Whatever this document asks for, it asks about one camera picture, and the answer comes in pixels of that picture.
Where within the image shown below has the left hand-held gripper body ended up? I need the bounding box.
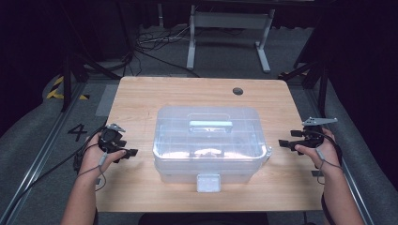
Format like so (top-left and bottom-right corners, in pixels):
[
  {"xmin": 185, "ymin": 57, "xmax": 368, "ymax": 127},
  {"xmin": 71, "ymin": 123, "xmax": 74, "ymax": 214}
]
[{"xmin": 98, "ymin": 123, "xmax": 128, "ymax": 154}]

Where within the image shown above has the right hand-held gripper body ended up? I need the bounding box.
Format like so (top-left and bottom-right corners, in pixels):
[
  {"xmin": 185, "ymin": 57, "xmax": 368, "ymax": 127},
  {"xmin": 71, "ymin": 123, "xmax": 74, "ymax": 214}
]
[{"xmin": 301, "ymin": 116, "xmax": 339, "ymax": 148}]

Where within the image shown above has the clear plastic storage box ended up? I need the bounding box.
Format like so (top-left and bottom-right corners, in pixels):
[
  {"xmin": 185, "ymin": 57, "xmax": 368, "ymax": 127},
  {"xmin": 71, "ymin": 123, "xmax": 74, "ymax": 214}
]
[{"xmin": 152, "ymin": 105, "xmax": 270, "ymax": 193}]

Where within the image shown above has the person's right hand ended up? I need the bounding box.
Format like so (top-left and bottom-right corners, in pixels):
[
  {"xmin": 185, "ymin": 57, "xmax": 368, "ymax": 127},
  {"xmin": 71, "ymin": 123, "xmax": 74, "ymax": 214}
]
[{"xmin": 294, "ymin": 127, "xmax": 343, "ymax": 173}]

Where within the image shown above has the person's left hand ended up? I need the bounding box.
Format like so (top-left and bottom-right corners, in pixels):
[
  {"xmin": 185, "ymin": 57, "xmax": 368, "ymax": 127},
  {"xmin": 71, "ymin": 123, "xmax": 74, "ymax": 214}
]
[{"xmin": 78, "ymin": 132, "xmax": 128, "ymax": 181}]

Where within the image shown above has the black metal stand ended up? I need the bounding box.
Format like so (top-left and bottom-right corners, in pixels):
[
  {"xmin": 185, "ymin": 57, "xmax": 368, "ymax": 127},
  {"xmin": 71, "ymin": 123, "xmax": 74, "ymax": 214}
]
[
  {"xmin": 278, "ymin": 59, "xmax": 329, "ymax": 119},
  {"xmin": 60, "ymin": 51, "xmax": 122, "ymax": 113}
]

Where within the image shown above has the grey right wrist lanyard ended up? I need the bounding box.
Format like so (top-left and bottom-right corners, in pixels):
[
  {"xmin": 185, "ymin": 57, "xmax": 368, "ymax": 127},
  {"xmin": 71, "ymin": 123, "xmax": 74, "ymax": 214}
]
[{"xmin": 314, "ymin": 147, "xmax": 344, "ymax": 186}]

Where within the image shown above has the grey wrist lanyard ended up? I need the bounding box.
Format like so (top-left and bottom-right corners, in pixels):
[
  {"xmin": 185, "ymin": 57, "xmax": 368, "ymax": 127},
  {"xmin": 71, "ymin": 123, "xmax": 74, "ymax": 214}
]
[
  {"xmin": 76, "ymin": 151, "xmax": 109, "ymax": 192},
  {"xmin": 314, "ymin": 147, "xmax": 344, "ymax": 186}
]

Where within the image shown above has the grey left wrist lanyard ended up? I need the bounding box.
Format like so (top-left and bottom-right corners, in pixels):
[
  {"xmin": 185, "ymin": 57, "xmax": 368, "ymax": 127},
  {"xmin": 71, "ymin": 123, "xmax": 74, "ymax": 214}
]
[{"xmin": 76, "ymin": 151, "xmax": 109, "ymax": 192}]

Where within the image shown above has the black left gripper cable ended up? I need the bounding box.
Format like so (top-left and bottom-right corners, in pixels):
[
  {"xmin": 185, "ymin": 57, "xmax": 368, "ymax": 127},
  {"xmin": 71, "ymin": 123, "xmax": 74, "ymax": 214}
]
[{"xmin": 0, "ymin": 125, "xmax": 109, "ymax": 225}]

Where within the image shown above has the metal floor rail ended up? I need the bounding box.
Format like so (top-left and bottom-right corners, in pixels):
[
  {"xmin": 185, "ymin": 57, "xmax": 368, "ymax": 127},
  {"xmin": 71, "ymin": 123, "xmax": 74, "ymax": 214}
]
[
  {"xmin": 303, "ymin": 87, "xmax": 376, "ymax": 225},
  {"xmin": 0, "ymin": 82, "xmax": 88, "ymax": 225}
]

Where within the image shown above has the tangle of floor cables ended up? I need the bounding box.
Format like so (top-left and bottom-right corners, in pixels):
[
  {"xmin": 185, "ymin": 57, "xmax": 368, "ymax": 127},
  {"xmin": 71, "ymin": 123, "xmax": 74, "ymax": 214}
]
[{"xmin": 102, "ymin": 24, "xmax": 245, "ymax": 79}]

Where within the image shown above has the white metal desk frame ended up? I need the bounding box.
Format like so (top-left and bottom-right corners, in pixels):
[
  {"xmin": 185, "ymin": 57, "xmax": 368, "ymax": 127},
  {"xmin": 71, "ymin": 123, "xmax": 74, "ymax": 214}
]
[{"xmin": 186, "ymin": 4, "xmax": 276, "ymax": 74}]

